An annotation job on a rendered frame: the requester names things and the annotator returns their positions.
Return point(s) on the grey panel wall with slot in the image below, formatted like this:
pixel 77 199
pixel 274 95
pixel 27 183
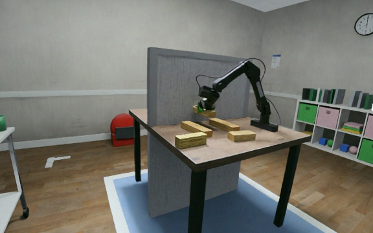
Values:
pixel 171 90

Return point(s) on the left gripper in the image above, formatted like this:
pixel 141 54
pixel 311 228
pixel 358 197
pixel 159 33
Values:
pixel 205 104

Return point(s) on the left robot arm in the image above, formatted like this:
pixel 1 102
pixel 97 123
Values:
pixel 252 74

